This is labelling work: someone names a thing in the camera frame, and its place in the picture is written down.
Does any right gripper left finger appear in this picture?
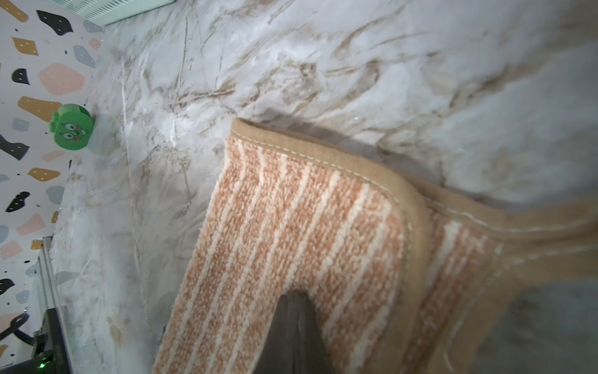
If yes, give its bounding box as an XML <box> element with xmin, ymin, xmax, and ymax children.
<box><xmin>253</xmin><ymin>291</ymin><xmax>299</xmax><ymax>374</ymax></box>

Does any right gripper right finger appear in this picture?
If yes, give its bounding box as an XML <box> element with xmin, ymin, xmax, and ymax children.
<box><xmin>298</xmin><ymin>292</ymin><xmax>333</xmax><ymax>373</ymax></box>

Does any striped orange dishcloth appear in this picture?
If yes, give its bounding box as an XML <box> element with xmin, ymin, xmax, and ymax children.
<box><xmin>153</xmin><ymin>118</ymin><xmax>597</xmax><ymax>373</ymax></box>

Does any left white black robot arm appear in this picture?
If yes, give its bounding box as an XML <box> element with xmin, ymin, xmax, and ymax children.
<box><xmin>1</xmin><ymin>308</ymin><xmax>74</xmax><ymax>374</ymax></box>

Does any green toy block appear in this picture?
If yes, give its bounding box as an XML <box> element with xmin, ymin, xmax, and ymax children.
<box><xmin>49</xmin><ymin>104</ymin><xmax>94</xmax><ymax>151</ymax></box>

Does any mint green plastic basket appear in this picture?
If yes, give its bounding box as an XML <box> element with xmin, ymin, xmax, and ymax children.
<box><xmin>51</xmin><ymin>0</ymin><xmax>174</xmax><ymax>26</ymax></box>

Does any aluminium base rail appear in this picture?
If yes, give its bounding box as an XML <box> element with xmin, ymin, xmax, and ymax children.
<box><xmin>34</xmin><ymin>236</ymin><xmax>61</xmax><ymax>315</ymax></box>

